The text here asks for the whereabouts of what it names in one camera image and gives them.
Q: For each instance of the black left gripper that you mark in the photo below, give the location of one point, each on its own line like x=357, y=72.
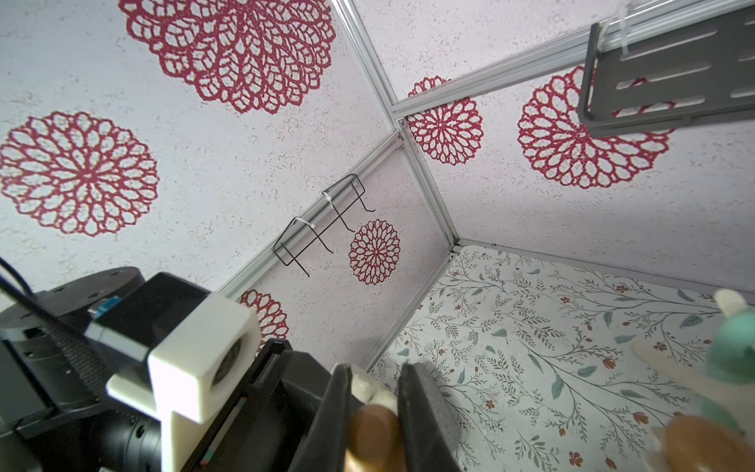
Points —
x=265, y=421

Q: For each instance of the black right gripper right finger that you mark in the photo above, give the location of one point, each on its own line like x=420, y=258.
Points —
x=430, y=424

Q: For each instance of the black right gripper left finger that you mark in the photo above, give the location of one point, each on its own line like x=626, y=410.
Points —
x=324, y=447

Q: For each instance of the lone skimmer orange handle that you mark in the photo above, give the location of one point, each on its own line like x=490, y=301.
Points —
x=693, y=443

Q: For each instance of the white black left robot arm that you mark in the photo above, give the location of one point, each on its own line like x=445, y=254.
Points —
x=56, y=414

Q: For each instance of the cream utensil rack stand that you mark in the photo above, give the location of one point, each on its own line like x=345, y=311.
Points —
x=727, y=404

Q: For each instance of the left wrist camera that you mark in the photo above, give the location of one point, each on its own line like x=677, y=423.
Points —
x=177, y=352

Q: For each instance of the black wire wall rack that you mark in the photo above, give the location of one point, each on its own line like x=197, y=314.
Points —
x=304, y=231

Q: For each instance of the grey wall shelf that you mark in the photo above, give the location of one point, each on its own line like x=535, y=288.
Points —
x=694, y=76

